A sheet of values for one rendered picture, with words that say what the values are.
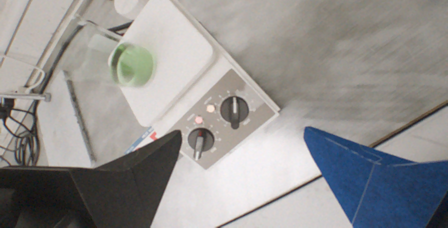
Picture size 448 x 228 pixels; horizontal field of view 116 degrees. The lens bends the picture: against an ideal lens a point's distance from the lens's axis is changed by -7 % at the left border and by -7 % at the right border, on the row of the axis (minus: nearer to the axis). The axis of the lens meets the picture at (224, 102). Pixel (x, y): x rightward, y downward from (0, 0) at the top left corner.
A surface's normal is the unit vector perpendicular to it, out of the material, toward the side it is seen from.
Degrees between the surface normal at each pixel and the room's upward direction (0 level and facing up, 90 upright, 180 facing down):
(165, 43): 0
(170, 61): 0
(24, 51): 90
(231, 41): 0
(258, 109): 30
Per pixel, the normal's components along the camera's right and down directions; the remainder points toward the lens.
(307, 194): -0.38, -0.06
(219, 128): -0.03, 0.33
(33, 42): 0.54, 0.80
